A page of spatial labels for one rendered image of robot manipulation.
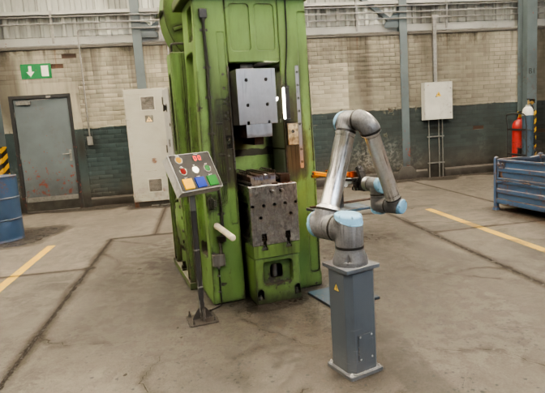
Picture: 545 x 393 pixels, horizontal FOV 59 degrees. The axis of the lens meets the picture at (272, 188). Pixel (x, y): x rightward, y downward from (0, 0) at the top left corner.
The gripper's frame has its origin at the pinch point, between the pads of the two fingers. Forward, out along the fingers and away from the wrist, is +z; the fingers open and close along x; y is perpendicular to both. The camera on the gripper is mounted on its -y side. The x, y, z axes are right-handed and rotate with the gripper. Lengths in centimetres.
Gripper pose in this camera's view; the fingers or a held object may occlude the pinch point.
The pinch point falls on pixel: (349, 177)
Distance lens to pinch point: 326.0
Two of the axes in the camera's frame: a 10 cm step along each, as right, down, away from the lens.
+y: 0.7, 9.9, 1.4
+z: -4.1, -1.0, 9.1
